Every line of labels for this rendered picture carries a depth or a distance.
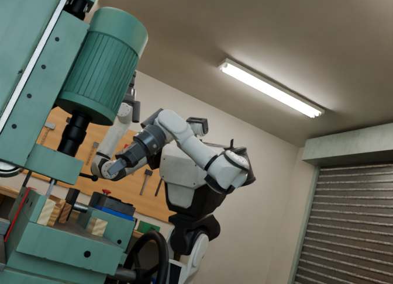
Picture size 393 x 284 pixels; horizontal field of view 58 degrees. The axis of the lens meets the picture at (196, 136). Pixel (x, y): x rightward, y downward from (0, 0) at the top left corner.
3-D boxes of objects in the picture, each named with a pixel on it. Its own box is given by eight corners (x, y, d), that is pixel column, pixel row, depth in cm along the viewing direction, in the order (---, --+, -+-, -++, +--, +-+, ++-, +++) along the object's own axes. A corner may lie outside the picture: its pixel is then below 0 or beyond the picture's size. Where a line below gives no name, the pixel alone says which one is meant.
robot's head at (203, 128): (193, 130, 159) (191, 115, 155) (210, 132, 154) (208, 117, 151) (186, 137, 154) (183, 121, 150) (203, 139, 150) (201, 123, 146)
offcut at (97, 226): (102, 236, 91) (107, 221, 92) (90, 234, 89) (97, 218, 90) (96, 234, 94) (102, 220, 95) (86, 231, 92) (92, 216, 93)
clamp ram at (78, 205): (88, 227, 100) (100, 197, 102) (62, 220, 97) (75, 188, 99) (81, 223, 107) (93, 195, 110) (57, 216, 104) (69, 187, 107)
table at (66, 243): (152, 286, 81) (161, 260, 82) (14, 251, 68) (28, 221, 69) (91, 241, 133) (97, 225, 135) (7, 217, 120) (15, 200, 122)
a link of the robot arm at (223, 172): (174, 156, 118) (218, 194, 112) (192, 131, 116) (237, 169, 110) (187, 156, 128) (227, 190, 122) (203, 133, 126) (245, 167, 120)
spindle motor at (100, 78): (120, 123, 97) (158, 29, 105) (57, 94, 90) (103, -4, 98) (103, 130, 112) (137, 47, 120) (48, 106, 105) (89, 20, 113)
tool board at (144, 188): (182, 227, 439) (204, 160, 463) (17, 170, 378) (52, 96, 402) (181, 227, 443) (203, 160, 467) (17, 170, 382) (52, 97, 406)
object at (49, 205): (45, 226, 71) (56, 202, 73) (35, 223, 70) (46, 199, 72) (26, 203, 123) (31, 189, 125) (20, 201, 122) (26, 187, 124)
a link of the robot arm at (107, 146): (103, 130, 157) (82, 169, 151) (113, 130, 149) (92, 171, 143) (121, 141, 163) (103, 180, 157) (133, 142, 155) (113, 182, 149)
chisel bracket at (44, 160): (72, 191, 94) (85, 161, 97) (18, 172, 88) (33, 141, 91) (67, 190, 101) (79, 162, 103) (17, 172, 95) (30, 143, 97)
